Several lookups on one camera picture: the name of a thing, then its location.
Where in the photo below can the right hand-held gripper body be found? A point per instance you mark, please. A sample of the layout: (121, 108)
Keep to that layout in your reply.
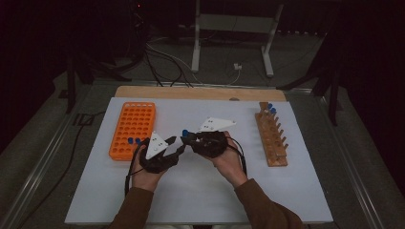
(210, 143)

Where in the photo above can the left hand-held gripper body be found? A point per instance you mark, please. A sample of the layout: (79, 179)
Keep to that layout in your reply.
(156, 162)

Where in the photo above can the blue-capped clear test tube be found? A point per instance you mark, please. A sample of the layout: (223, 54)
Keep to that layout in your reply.
(138, 141)
(270, 106)
(130, 140)
(273, 110)
(185, 133)

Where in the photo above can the orange plastic tube rack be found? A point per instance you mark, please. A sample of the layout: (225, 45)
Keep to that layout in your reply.
(137, 120)

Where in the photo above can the wooden test tube rack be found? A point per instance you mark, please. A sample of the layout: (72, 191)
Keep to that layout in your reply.
(270, 140)

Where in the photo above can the person's left hand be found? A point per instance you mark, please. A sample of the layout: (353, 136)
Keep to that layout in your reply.
(146, 181)

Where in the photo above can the person's right hand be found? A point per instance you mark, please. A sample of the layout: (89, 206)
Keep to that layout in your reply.
(230, 165)

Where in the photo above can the white table mat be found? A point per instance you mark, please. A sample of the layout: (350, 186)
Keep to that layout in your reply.
(197, 194)

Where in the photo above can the black stand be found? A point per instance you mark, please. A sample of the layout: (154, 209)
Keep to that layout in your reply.
(70, 89)
(332, 101)

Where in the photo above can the white metal-legged desk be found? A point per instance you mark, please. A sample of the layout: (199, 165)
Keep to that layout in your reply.
(235, 24)

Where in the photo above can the metal floor rail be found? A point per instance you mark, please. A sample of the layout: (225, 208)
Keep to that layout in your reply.
(43, 165)
(350, 165)

